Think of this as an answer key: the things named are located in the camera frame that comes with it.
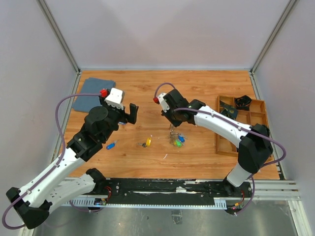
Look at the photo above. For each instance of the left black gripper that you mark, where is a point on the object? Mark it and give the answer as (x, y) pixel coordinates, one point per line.
(126, 117)

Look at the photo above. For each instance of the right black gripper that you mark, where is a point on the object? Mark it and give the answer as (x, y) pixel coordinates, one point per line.
(175, 123)

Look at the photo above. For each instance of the large metal keyring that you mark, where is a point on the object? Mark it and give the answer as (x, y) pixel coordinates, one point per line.
(172, 134)

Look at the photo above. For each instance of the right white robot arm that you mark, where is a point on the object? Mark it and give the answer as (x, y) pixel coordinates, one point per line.
(252, 142)

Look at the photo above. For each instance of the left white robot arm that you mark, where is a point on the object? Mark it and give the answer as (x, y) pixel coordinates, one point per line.
(36, 200)

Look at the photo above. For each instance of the rolled dark patterned tie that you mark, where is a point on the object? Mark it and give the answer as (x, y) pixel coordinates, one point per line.
(228, 110)

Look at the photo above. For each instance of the rolled dark tie top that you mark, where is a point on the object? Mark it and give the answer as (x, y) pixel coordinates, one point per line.
(243, 103)

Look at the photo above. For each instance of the wooden compartment tray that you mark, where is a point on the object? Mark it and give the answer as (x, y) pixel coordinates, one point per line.
(256, 114)

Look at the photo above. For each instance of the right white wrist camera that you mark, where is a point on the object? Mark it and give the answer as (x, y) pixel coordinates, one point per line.
(163, 103)

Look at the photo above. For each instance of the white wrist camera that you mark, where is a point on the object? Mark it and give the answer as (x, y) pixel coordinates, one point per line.
(163, 103)
(115, 98)

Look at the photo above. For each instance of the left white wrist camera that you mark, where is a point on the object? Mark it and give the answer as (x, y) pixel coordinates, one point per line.
(115, 98)

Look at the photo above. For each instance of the blue tag key on ring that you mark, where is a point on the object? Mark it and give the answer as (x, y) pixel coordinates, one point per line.
(181, 138)

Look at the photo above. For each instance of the green tag key on ring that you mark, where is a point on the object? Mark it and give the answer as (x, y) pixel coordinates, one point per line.
(179, 144)

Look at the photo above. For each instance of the left aluminium frame post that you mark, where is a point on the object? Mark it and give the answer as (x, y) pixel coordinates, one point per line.
(57, 32)

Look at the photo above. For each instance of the aluminium frame post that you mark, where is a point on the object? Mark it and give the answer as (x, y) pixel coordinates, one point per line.
(291, 4)
(57, 32)

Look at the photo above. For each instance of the black mounting base rail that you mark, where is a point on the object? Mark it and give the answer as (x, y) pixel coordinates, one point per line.
(170, 192)

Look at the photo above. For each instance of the right aluminium frame post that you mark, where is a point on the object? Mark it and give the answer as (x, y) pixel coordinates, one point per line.
(291, 4)

